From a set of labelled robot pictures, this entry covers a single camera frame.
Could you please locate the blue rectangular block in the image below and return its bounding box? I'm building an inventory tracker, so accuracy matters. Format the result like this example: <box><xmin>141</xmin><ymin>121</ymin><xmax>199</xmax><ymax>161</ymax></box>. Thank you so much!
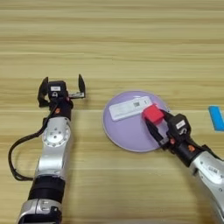
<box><xmin>207</xmin><ymin>105</ymin><xmax>224</xmax><ymax>132</ymax></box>

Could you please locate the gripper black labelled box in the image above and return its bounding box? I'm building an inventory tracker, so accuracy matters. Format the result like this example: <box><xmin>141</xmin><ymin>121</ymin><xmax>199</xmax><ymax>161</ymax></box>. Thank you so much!
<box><xmin>168</xmin><ymin>113</ymin><xmax>193</xmax><ymax>138</ymax></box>
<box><xmin>46</xmin><ymin>80</ymin><xmax>69</xmax><ymax>99</ymax></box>

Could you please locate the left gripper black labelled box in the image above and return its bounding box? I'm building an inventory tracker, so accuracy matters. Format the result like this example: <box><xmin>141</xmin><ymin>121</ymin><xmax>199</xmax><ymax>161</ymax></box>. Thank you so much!
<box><xmin>46</xmin><ymin>80</ymin><xmax>69</xmax><ymax>99</ymax></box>

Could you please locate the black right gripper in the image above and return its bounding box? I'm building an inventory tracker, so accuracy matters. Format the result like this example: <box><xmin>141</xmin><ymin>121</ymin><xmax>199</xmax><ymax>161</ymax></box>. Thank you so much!
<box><xmin>144</xmin><ymin>109</ymin><xmax>206</xmax><ymax>168</ymax></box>

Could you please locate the red cube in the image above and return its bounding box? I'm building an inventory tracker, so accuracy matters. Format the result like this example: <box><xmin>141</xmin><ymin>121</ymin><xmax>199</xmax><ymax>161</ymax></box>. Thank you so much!
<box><xmin>141</xmin><ymin>103</ymin><xmax>165</xmax><ymax>126</ymax></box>

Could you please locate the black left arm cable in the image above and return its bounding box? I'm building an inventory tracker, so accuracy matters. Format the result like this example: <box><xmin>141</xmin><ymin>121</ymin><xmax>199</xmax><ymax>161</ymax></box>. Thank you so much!
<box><xmin>7</xmin><ymin>101</ymin><xmax>60</xmax><ymax>182</ymax></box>

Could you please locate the round purple plate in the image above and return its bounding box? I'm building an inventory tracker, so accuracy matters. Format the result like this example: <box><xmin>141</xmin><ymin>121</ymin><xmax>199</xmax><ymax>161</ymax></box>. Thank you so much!
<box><xmin>101</xmin><ymin>90</ymin><xmax>173</xmax><ymax>153</ymax></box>

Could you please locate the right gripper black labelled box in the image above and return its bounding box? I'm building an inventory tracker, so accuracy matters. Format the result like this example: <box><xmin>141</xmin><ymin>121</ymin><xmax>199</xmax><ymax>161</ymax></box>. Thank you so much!
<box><xmin>168</xmin><ymin>113</ymin><xmax>193</xmax><ymax>138</ymax></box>

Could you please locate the white test cassette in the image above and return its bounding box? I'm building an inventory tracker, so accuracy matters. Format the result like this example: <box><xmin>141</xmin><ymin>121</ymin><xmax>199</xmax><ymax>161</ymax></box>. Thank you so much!
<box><xmin>108</xmin><ymin>95</ymin><xmax>153</xmax><ymax>123</ymax></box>

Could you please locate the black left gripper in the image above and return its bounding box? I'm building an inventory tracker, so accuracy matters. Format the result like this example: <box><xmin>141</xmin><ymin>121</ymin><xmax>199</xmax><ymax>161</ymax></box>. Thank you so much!
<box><xmin>37</xmin><ymin>73</ymin><xmax>87</xmax><ymax>121</ymax></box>

